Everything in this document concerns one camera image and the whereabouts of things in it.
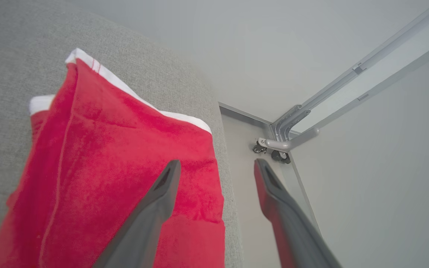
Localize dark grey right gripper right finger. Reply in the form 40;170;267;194
254;158;344;268

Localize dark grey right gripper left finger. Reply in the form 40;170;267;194
93;160;182;268

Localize red shorts wide white stripe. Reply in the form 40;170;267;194
0;47;226;268

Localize grey fabric sofa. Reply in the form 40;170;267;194
0;0;244;268

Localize grey metal frame legs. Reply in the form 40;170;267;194
252;0;429;165

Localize grey partition bottom rail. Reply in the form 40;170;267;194
218;101;274;129

